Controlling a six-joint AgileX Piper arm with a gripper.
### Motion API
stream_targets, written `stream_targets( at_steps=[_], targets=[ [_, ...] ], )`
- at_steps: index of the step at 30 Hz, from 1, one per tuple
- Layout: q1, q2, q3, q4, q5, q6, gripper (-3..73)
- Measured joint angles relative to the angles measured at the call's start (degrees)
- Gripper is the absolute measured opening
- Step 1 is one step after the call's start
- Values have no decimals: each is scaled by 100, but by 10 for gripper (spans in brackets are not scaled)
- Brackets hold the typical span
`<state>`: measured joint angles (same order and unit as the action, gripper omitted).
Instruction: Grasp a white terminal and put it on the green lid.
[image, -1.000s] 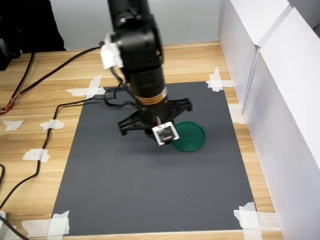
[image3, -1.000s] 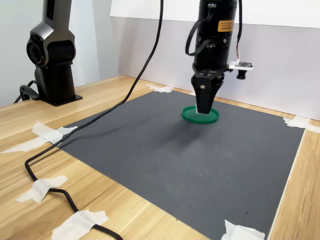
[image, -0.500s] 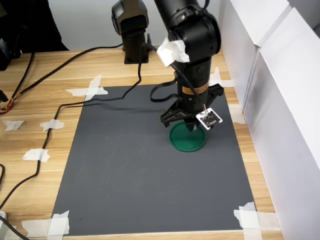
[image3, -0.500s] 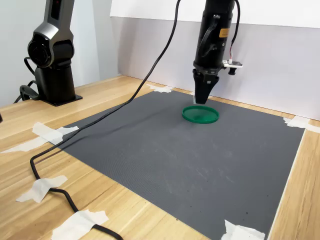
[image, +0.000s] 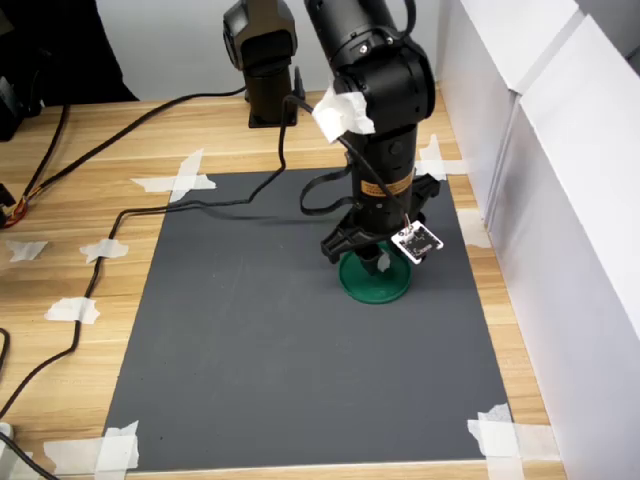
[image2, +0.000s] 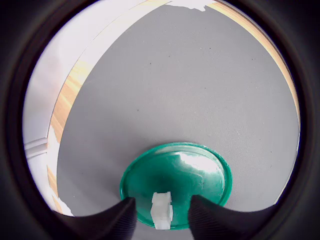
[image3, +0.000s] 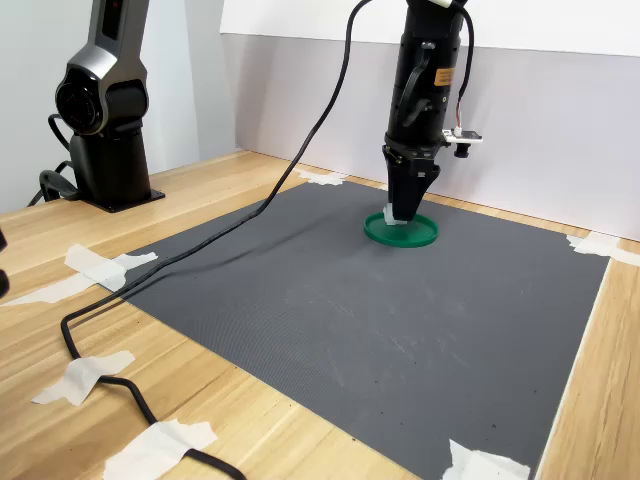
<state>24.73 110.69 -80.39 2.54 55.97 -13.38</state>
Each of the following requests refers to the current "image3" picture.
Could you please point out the small white plastic terminal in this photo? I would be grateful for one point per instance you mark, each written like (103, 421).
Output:
(389, 215)

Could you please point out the round green lid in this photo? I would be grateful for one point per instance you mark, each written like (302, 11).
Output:
(400, 235)

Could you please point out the white tape piece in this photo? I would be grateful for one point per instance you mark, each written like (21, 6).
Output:
(480, 465)
(595, 246)
(322, 177)
(80, 380)
(150, 450)

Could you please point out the white partition panel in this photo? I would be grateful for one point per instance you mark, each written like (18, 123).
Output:
(550, 150)
(300, 100)

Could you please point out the dark grey mat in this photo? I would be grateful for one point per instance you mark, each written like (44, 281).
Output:
(375, 325)

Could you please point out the white tape cross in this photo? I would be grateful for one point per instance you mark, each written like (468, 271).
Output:
(95, 272)

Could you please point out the black device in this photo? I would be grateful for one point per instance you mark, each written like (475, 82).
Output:
(3, 280)

